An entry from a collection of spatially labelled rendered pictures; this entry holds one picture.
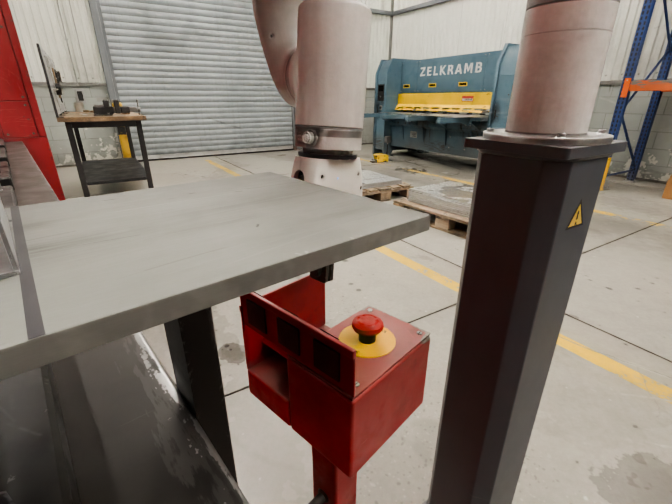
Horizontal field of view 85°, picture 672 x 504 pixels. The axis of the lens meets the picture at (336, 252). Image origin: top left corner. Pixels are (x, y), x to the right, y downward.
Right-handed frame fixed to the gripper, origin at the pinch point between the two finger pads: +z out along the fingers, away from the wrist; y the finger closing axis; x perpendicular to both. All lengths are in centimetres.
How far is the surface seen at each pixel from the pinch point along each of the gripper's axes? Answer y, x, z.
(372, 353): -3.1, -12.2, 6.7
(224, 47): 381, 647, -143
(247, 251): -25.9, -20.4, -13.3
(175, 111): 291, 673, -25
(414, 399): 3.6, -15.2, 15.5
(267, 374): -8.2, 1.5, 14.8
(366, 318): -1.4, -9.6, 3.7
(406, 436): 58, 11, 80
